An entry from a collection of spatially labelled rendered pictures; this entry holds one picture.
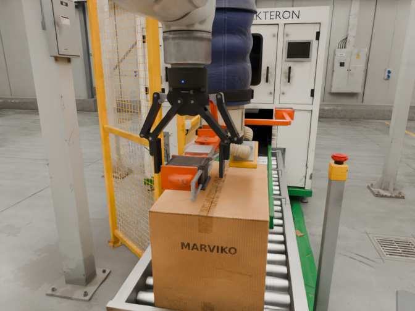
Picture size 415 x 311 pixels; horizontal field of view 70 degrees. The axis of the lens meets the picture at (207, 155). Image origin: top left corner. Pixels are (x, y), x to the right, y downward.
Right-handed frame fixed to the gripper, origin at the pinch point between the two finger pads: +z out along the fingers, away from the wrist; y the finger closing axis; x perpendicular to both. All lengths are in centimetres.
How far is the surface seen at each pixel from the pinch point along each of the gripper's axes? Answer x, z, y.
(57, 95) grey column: -91, -6, 98
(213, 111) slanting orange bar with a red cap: -35.6, -7.0, 1.0
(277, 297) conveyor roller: -44, 66, -23
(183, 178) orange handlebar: 5.5, 0.1, -0.3
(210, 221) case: -29.2, 27.7, 0.7
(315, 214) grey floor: -232, 121, -71
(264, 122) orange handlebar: -63, 0, -15
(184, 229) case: -29.1, 31.5, 9.5
